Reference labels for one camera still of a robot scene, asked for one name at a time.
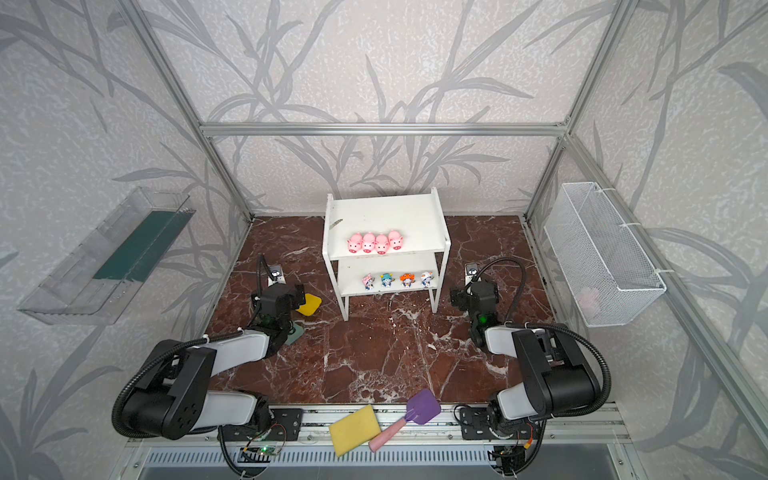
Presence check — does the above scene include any white sheep Doraemon figure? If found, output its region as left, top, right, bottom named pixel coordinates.
left=420, top=271, right=434, bottom=288

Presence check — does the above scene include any teal Doraemon figure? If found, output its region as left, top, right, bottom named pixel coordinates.
left=380, top=273, right=395, bottom=288

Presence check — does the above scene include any pink pig toy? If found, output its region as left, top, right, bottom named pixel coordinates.
left=347, top=233, right=363, bottom=253
left=375, top=234, right=390, bottom=255
left=362, top=233, right=376, bottom=253
left=388, top=230, right=404, bottom=250

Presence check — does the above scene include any pink hooded Doraemon figure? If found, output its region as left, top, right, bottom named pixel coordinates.
left=363, top=274, right=376, bottom=291

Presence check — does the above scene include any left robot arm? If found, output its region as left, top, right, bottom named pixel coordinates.
left=111, top=283, right=306, bottom=440

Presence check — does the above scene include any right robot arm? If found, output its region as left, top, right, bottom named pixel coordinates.
left=450, top=257, right=612, bottom=422

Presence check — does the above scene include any white two-tier shelf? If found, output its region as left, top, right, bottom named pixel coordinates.
left=321, top=188, right=451, bottom=321

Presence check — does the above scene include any green sponge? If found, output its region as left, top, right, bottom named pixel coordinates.
left=285, top=322, right=305, bottom=345

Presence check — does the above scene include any yellow toy shovel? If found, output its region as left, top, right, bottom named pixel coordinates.
left=297, top=294, right=322, bottom=317

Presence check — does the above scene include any pink toy in basket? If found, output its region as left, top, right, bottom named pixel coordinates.
left=575, top=287, right=601, bottom=320

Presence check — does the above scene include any purple pink toy shovel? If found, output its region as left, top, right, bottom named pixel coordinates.
left=369, top=388, right=441, bottom=452

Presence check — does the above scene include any green circuit board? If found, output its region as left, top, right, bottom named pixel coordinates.
left=241, top=445, right=282, bottom=463

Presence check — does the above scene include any yellow sponge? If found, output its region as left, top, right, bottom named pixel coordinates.
left=329, top=405, right=381, bottom=457

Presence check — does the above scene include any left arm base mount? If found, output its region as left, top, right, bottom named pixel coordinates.
left=222, top=408, right=304, bottom=442

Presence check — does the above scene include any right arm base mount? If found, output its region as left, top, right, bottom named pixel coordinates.
left=452, top=401, right=536, bottom=441

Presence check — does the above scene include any white wire mesh basket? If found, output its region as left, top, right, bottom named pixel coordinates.
left=544, top=182, right=666, bottom=327

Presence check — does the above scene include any clear plastic wall bin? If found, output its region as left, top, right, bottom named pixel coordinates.
left=18, top=187, right=196, bottom=325

